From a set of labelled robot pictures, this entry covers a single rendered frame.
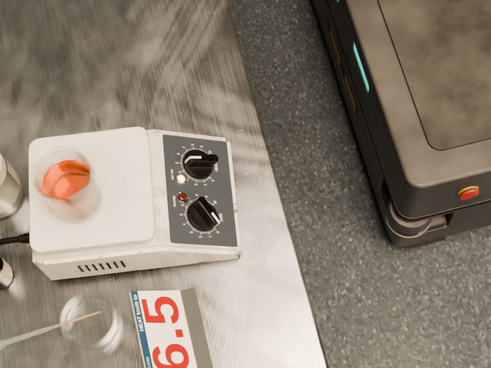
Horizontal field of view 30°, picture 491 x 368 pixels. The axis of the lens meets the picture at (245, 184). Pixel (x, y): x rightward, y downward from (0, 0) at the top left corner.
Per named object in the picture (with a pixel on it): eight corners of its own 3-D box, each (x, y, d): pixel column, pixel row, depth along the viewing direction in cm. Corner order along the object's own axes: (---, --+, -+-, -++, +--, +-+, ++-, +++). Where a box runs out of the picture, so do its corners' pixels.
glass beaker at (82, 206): (47, 225, 88) (22, 194, 80) (57, 173, 90) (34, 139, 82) (108, 231, 87) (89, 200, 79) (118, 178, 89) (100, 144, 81)
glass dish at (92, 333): (56, 342, 92) (50, 336, 90) (76, 290, 94) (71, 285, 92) (107, 358, 91) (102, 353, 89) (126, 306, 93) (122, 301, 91)
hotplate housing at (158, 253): (231, 147, 99) (225, 113, 91) (243, 262, 94) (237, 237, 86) (27, 171, 99) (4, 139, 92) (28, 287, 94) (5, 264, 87)
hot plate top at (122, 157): (149, 128, 91) (147, 124, 90) (156, 242, 87) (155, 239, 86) (30, 142, 92) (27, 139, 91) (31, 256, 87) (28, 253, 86)
